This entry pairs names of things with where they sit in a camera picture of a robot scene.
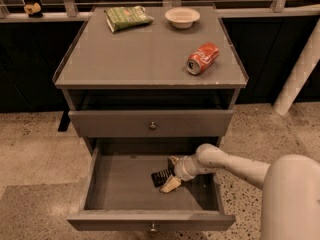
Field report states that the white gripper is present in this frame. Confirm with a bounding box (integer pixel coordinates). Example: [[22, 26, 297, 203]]
[[160, 156, 197, 194]]

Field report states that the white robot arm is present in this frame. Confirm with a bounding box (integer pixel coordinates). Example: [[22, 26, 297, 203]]
[[160, 144, 320, 240]]

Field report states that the brass top drawer knob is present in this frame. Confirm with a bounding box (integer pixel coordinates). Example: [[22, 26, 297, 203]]
[[149, 121, 157, 130]]

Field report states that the brass drawer knob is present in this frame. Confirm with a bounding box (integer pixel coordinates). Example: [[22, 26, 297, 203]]
[[149, 224, 158, 234], [149, 121, 157, 130]]

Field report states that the open grey middle drawer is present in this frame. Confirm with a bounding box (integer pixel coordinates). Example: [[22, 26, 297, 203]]
[[67, 148, 235, 232]]

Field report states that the brass middle drawer knob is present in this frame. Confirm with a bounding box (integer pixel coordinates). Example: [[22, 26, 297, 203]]
[[149, 224, 158, 234]]

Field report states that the grey drawer cabinet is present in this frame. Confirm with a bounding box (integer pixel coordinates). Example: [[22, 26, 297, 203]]
[[53, 6, 248, 154]]

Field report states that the closed grey top drawer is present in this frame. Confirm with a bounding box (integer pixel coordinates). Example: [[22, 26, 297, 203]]
[[69, 110, 233, 138]]

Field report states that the red soda can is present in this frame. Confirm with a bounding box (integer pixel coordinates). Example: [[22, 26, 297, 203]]
[[186, 42, 219, 75]]

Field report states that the white bowl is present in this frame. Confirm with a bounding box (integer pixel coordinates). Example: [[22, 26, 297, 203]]
[[165, 7, 200, 29]]

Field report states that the green chip bag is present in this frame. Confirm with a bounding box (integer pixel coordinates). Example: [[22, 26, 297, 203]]
[[104, 5, 153, 33]]

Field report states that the small yellow black object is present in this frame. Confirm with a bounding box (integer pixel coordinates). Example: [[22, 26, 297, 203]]
[[24, 2, 43, 17]]

